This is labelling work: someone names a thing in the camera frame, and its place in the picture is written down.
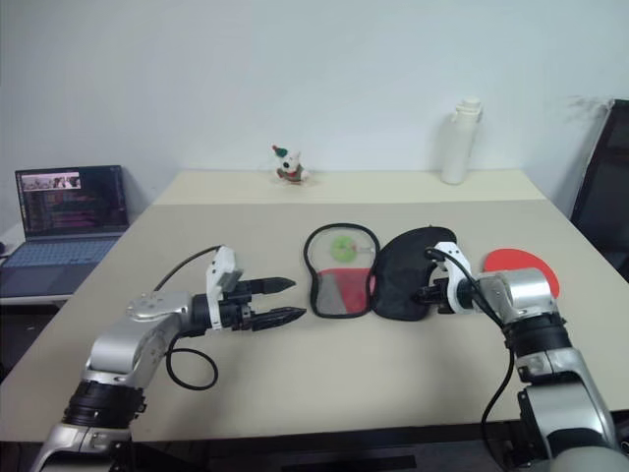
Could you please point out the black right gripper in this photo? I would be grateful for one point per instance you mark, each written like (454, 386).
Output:
(439, 292)

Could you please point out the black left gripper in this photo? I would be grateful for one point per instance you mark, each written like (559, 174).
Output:
(240, 305)

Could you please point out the black mesh paddle case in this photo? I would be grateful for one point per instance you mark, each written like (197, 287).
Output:
(400, 275)

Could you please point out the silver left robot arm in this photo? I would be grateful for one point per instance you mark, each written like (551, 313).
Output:
(123, 344)

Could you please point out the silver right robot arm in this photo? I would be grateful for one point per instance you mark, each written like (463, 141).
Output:
(540, 314)

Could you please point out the red table tennis paddle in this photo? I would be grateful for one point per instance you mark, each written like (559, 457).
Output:
(511, 259)

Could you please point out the green round tag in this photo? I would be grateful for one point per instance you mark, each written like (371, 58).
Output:
(342, 248)

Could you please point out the white plush dog toy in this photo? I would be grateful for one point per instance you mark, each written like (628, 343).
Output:
(290, 164)

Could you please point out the white water bottle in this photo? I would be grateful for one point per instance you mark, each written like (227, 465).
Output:
(458, 142)

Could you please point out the black office chair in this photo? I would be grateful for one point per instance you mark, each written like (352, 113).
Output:
(604, 196)

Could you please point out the open blue laptop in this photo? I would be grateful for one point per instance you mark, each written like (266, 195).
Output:
(69, 211)

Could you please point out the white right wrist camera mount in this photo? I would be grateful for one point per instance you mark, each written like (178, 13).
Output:
(454, 255)

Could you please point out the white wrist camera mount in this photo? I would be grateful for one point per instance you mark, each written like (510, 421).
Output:
(454, 255)
(223, 265)

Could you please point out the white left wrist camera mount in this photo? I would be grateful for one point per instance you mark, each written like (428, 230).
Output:
(223, 265)

